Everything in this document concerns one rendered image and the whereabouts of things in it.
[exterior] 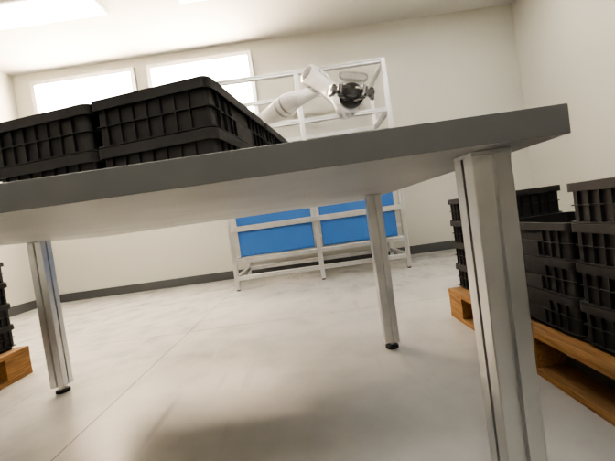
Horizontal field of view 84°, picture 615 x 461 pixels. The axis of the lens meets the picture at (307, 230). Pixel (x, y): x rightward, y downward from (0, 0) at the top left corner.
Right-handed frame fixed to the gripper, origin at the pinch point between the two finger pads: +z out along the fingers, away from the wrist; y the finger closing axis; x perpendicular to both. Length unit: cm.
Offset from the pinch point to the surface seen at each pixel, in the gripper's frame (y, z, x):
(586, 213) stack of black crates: -64, 4, -27
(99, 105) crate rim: 57, 22, -12
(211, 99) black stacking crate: 31.0, 20.9, -8.5
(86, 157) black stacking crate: 59, 23, -24
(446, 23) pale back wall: -106, -360, 146
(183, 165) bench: 22, 55, -21
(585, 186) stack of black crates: -61, 5, -20
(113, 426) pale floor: 67, 8, -113
